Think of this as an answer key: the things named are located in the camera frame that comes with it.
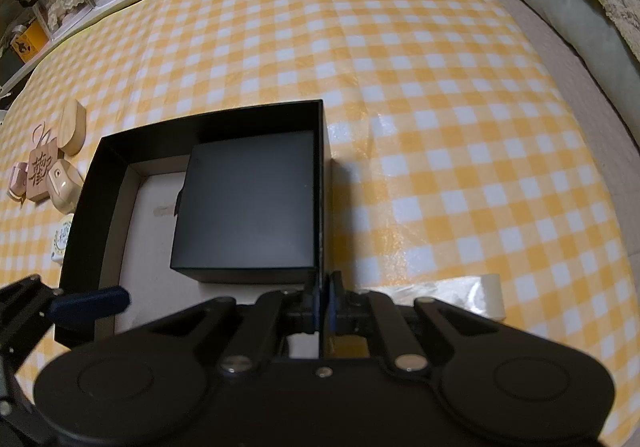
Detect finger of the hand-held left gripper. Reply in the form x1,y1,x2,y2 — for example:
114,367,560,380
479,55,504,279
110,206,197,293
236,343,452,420
0,275,132,363

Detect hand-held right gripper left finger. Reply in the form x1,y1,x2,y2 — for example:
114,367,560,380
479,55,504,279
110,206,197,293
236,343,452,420
145,274,323,380

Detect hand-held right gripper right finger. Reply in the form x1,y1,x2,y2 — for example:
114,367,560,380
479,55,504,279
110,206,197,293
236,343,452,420
322,271,496,378

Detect white round tin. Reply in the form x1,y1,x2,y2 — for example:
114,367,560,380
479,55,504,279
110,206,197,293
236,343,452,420
50,214,76,265

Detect large black box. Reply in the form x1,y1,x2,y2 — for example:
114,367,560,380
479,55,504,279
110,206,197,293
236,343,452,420
54,99,333,363

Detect beige earbud case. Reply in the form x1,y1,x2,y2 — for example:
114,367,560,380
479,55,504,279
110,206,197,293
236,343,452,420
46,159,85,215

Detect pink fuzzy cloth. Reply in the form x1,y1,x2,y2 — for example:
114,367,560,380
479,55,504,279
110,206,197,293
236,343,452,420
7,162,32,202

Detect small black box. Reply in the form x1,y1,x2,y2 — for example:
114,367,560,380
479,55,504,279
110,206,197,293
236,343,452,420
170,131,321,285

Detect carved wooden plaque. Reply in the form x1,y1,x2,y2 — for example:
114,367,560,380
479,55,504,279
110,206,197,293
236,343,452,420
26,124,64,202

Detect rounded light wooden block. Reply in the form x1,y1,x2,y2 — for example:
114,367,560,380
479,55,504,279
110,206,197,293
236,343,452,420
56,99,87,156

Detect yellow white checked cloth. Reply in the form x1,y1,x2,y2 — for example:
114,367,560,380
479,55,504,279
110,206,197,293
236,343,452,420
0,0,633,445

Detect yellow black box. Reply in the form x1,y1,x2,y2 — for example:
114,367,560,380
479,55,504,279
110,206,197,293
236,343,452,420
10,22,49,62

